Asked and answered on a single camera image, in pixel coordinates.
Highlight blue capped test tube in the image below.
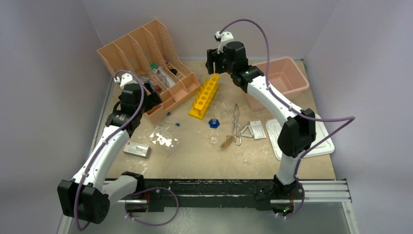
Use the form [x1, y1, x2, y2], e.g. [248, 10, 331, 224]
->
[163, 120, 180, 126]

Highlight clear well plate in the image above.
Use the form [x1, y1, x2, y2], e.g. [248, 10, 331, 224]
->
[149, 126, 180, 153]

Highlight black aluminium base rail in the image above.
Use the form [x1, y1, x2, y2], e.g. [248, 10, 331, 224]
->
[66, 178, 352, 214]

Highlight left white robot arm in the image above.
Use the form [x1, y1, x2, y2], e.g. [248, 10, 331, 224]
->
[57, 83, 162, 224]

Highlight wooden bristle brush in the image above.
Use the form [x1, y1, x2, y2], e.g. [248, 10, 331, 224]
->
[220, 135, 234, 149]

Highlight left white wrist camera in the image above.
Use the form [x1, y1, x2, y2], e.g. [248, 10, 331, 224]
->
[113, 73, 137, 90]

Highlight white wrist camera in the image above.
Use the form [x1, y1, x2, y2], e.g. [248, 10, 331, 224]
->
[113, 73, 137, 90]
[214, 31, 234, 54]

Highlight metal crucible tongs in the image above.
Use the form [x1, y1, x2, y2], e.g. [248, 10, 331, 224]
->
[225, 103, 242, 146]

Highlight white plastic bin lid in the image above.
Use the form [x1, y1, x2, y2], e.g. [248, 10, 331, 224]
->
[265, 119, 335, 161]

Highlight yellow test tube rack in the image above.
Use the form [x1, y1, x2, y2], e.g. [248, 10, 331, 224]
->
[188, 74, 220, 120]

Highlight peach plastic file organizer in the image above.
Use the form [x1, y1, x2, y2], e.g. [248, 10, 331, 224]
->
[97, 19, 201, 124]

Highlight green capped tube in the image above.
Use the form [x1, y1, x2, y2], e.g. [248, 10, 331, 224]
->
[150, 64, 159, 73]

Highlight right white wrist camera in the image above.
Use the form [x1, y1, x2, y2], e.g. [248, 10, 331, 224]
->
[214, 31, 234, 54]

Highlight white packet pouch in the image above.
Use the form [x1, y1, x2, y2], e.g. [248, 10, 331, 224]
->
[250, 120, 266, 140]

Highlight metal clay triangle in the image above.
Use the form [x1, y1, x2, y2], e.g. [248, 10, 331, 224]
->
[235, 124, 254, 138]

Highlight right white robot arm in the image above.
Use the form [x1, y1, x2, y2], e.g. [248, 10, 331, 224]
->
[206, 41, 316, 198]

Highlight white slide box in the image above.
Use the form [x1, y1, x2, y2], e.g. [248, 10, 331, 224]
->
[123, 141, 151, 158]

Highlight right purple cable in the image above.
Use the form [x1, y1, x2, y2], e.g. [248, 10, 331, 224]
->
[218, 19, 356, 181]

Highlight pink plastic bin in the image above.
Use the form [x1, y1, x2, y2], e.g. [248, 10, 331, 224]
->
[244, 57, 310, 112]

